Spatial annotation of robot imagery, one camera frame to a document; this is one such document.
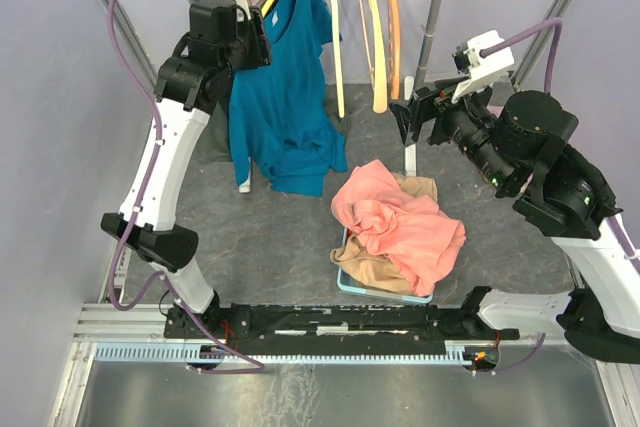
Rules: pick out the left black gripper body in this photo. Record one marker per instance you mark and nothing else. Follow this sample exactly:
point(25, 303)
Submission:
point(258, 51)

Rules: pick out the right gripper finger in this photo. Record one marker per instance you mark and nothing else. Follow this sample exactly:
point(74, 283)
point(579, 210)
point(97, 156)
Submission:
point(422, 109)
point(403, 117)

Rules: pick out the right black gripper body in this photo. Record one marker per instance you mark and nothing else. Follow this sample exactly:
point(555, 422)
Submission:
point(457, 120)

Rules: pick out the teal blue t shirt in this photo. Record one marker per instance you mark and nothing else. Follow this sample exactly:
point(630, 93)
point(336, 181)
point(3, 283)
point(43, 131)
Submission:
point(277, 118)

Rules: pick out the cream plastic hanger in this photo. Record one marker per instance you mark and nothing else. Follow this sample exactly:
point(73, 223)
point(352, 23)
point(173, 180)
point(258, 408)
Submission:
point(336, 43)

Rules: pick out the pink t shirt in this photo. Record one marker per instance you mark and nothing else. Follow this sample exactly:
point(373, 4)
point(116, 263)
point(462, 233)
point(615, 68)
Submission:
point(412, 232)

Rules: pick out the pale peach plastic hanger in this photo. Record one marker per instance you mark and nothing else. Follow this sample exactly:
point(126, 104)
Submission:
point(375, 52)

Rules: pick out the beige t shirt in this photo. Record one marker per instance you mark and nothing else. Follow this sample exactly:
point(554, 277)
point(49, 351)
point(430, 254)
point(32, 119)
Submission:
point(377, 271)

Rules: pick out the orange plastic hanger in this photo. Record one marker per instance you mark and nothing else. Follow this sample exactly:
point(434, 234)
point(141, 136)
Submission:
point(394, 37)

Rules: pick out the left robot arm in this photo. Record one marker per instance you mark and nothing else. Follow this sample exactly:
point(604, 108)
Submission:
point(225, 36)

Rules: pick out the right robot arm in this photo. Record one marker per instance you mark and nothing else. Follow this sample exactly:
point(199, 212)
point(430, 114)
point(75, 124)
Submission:
point(525, 154)

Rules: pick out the lilac t shirt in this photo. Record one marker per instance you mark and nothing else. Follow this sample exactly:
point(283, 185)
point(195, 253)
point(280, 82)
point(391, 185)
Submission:
point(495, 111)

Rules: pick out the dark grey t shirt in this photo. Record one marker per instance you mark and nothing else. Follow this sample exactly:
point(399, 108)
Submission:
point(213, 144)

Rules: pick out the light blue plastic basket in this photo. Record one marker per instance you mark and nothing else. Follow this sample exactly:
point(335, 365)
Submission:
point(347, 284)

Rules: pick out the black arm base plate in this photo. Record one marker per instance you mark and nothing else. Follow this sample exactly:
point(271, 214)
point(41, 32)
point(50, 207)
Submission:
point(333, 331)

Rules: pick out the aluminium frame rail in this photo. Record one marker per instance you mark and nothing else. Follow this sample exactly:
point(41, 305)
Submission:
point(145, 324)

